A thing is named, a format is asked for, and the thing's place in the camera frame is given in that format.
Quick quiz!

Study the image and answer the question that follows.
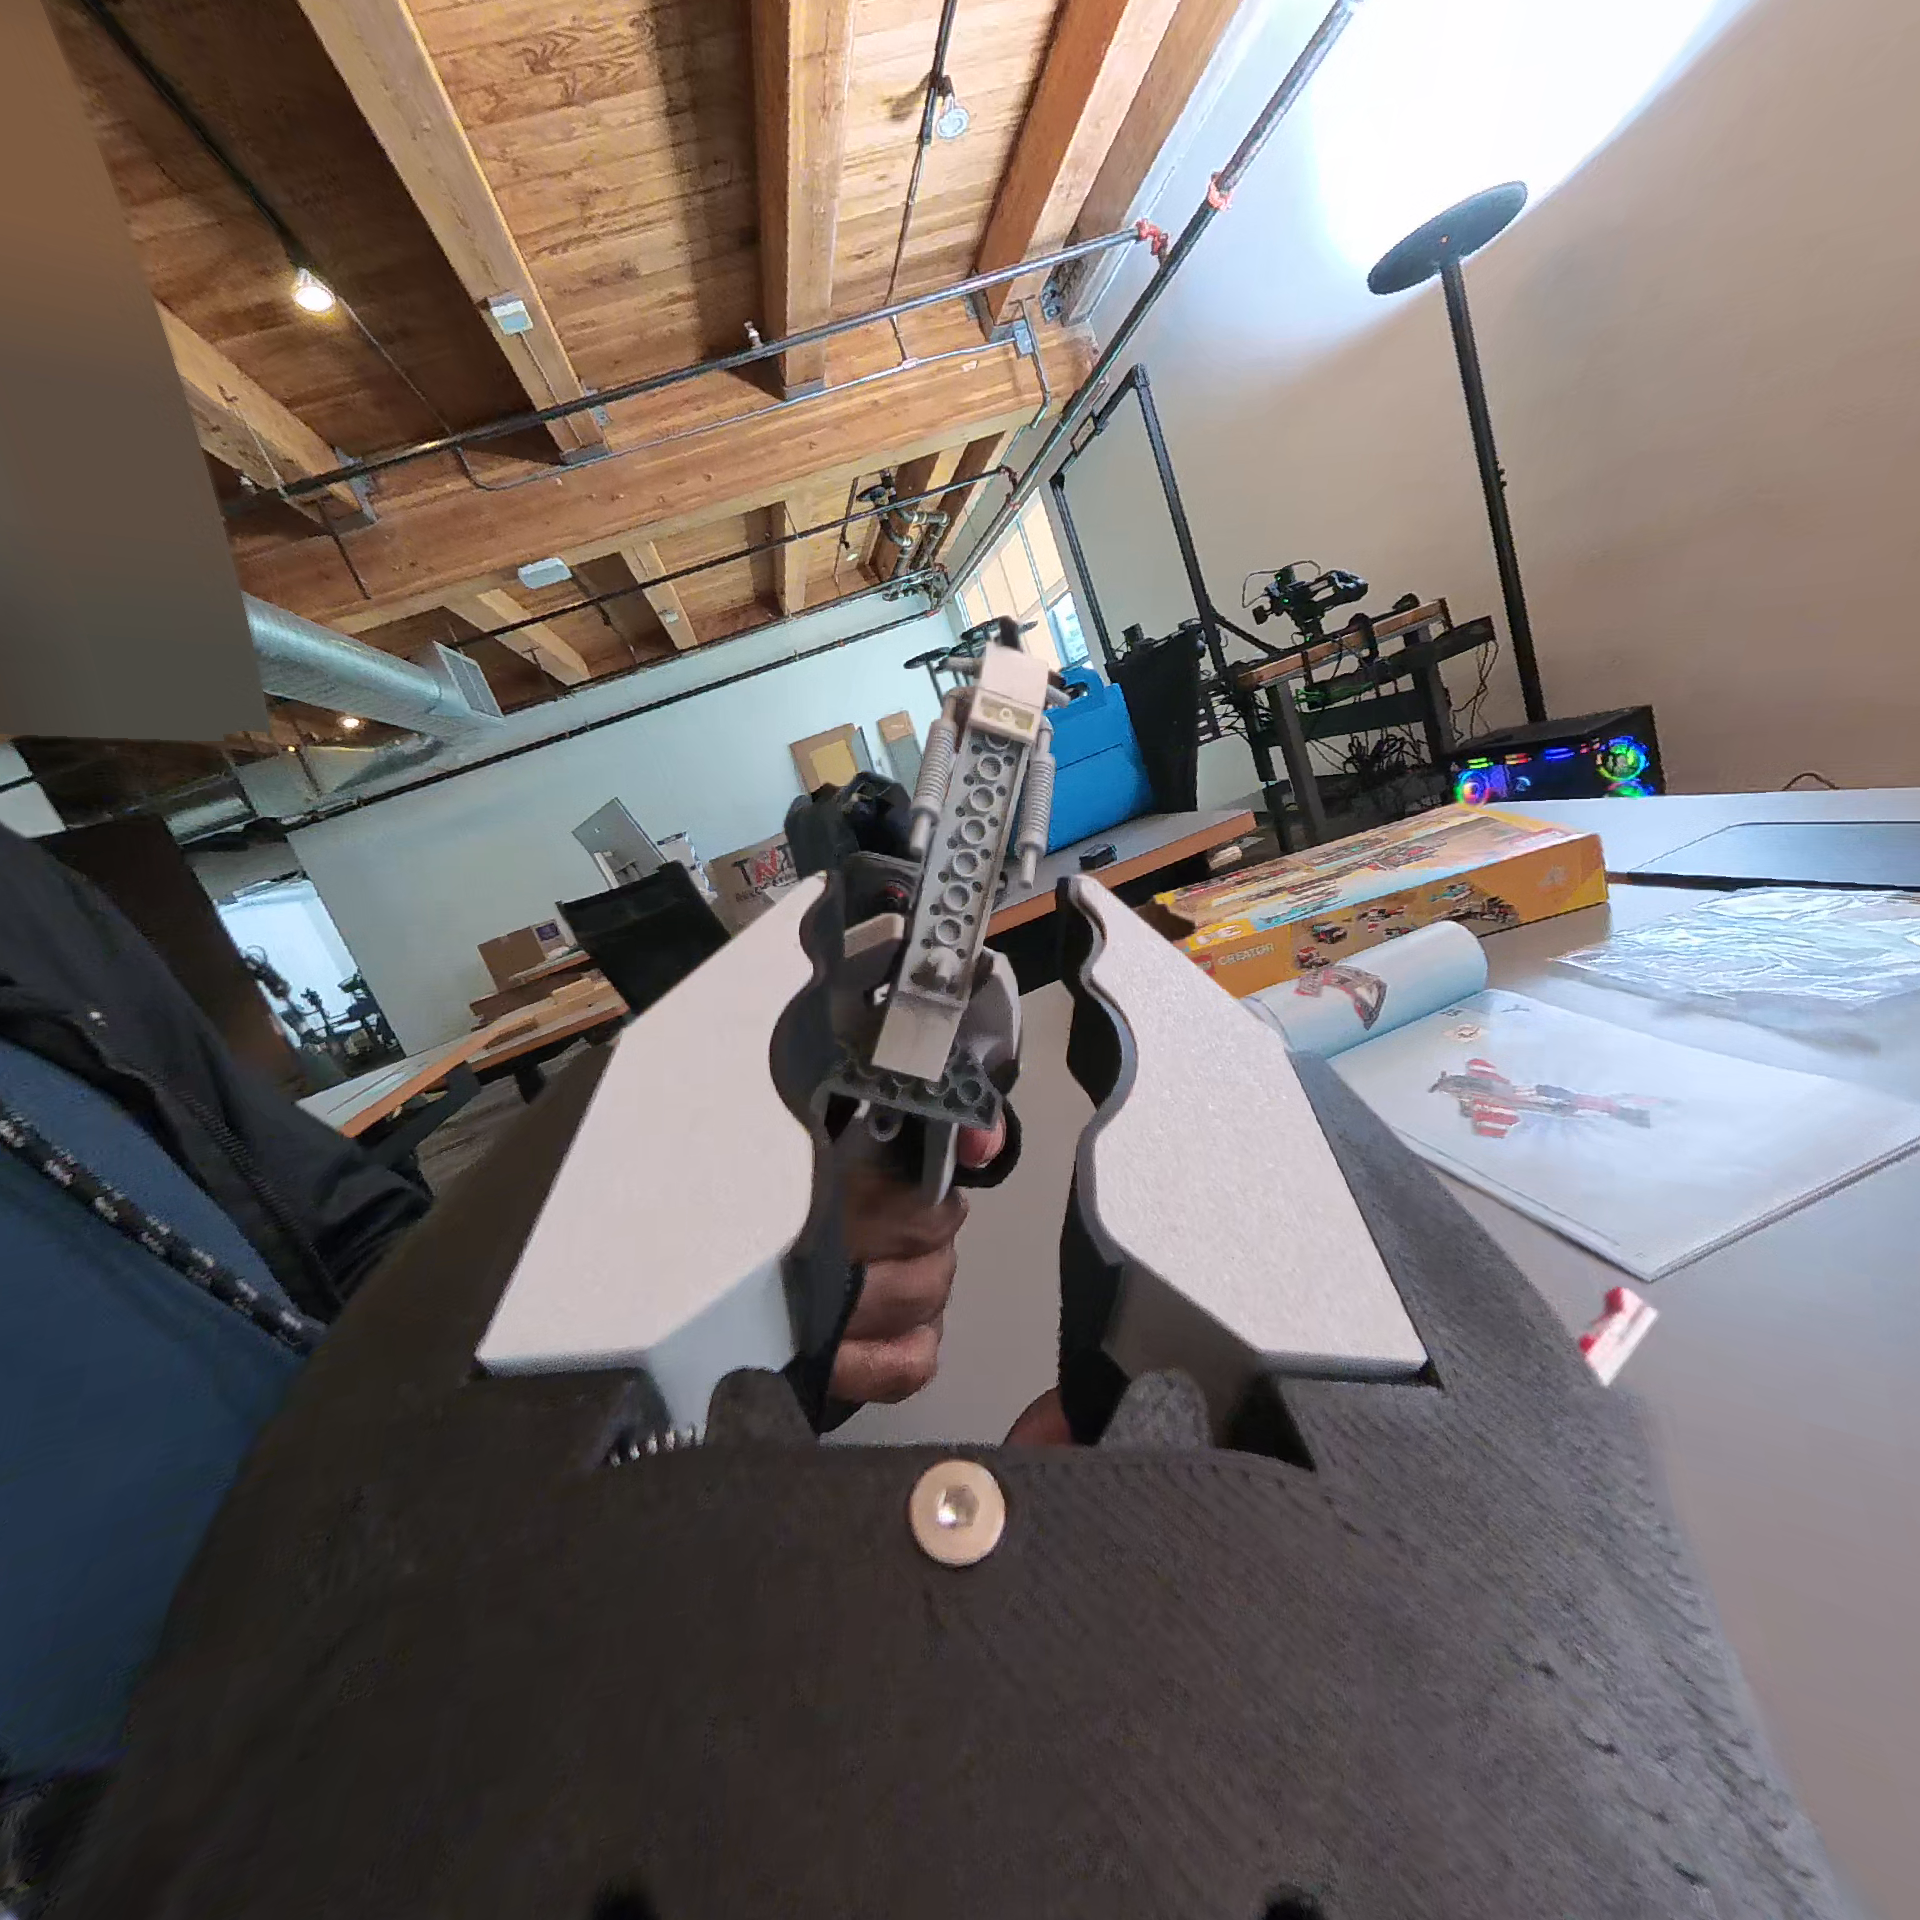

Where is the cardboard box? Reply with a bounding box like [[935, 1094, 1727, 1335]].
[[705, 841, 820, 937]]

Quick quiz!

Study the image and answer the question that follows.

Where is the patterned drawstring cord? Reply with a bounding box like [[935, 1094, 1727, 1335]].
[[0, 1110, 331, 1345]]

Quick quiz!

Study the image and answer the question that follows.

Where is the yellow toy box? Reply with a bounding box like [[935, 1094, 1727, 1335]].
[[1147, 802, 1611, 1000]]

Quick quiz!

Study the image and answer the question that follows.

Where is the computer tower with coloured lights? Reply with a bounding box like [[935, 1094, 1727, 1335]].
[[1446, 704, 1665, 812]]

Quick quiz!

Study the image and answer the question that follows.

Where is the red white striped brick wing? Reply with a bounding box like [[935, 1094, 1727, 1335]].
[[1574, 1285, 1660, 1386]]

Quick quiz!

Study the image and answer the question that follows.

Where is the person's blue denim clothing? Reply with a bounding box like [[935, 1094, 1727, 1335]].
[[0, 1034, 331, 1824]]

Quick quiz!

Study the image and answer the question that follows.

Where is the wooden top table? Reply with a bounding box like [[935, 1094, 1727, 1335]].
[[983, 807, 1261, 941]]

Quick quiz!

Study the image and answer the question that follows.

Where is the black fabric panel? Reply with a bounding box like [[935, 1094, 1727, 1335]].
[[1106, 630, 1211, 821]]

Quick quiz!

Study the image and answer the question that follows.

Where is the black metal frame stand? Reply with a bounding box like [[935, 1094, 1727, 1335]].
[[1046, 364, 1248, 709]]

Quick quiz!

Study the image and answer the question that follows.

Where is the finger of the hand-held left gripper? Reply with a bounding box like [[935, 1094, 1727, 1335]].
[[943, 960, 1030, 1143], [816, 918, 910, 1121]]

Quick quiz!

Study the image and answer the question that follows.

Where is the person's left forearm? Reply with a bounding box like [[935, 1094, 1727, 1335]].
[[0, 817, 438, 1353]]

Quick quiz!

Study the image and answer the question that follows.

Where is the black camera rig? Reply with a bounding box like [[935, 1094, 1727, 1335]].
[[1253, 563, 1374, 633]]

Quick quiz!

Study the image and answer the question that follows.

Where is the clear plastic bag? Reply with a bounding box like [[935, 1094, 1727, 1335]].
[[1553, 884, 1920, 1010]]

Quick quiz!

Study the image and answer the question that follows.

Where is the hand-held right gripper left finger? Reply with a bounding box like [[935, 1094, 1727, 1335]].
[[477, 874, 861, 1439]]

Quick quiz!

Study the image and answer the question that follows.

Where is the black backpack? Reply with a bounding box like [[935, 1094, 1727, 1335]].
[[783, 768, 920, 861]]

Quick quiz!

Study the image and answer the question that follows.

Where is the blue felt tote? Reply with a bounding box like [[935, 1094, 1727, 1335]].
[[1034, 675, 1159, 854]]

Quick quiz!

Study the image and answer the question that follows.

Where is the long ceiling pipe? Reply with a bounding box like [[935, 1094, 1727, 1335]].
[[945, 0, 1361, 603]]

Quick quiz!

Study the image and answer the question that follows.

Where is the workbench with equipment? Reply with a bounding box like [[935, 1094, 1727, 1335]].
[[1213, 597, 1502, 851]]

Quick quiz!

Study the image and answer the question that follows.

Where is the grey desk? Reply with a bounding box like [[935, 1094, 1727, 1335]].
[[840, 786, 1920, 1920]]

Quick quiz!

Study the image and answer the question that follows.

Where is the toy brick airplane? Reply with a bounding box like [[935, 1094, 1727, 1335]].
[[816, 623, 1074, 1159]]

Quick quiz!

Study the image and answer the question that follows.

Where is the wooden desk with black legs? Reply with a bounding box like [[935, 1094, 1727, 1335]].
[[301, 973, 632, 1143]]

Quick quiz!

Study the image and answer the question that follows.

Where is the window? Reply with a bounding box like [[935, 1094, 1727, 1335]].
[[960, 502, 1082, 663]]

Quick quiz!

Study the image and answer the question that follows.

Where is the silver air duct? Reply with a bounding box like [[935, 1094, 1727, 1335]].
[[241, 592, 504, 744]]

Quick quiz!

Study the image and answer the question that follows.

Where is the open instruction booklet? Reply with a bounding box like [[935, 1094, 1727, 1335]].
[[1244, 918, 1920, 1285]]

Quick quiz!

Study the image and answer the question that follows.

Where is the grey monitor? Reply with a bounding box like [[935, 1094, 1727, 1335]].
[[571, 798, 667, 899]]

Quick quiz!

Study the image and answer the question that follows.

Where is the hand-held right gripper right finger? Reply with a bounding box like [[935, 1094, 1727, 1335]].
[[1054, 874, 1430, 1447]]

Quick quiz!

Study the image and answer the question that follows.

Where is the person's left hand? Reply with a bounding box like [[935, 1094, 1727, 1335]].
[[828, 1117, 1015, 1409]]

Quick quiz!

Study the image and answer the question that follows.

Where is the black floor lamp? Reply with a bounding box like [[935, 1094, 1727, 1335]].
[[1368, 182, 1551, 727]]

